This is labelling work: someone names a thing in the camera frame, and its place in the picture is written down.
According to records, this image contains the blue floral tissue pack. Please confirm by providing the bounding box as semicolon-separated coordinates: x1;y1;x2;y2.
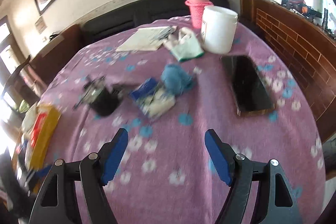
129;78;175;119

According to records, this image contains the yellow cardboard box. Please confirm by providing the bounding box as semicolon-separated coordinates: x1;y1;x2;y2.
15;103;62;193

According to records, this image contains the pink thermos bottle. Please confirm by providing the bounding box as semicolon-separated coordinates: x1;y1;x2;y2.
185;0;213;29

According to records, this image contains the black leather sofa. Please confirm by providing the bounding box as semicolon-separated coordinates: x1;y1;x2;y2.
81;0;232;44

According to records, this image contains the dark wooden chair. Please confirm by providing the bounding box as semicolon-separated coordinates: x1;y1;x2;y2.
1;55;38;106

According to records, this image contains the white green-cuff glove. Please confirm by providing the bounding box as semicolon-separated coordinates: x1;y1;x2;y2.
163;27;204;62

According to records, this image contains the black smartphone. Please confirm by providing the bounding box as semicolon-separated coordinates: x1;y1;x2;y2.
220;55;275;117

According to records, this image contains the white plastic jar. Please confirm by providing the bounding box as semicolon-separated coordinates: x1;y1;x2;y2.
201;6;238;54

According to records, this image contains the black motor with cables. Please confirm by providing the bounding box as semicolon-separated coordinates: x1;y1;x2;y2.
72;76;134;117

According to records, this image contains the brown wooden cabinet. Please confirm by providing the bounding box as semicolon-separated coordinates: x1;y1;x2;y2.
240;0;335;142

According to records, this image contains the blue knitted cloth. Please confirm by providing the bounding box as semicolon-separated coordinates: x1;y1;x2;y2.
161;64;194;96

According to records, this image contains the purple floral tablecloth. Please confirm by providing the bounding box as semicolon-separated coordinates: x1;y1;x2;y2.
42;25;325;223

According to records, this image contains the white paper notebook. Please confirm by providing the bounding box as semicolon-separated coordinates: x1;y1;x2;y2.
116;26;177;52

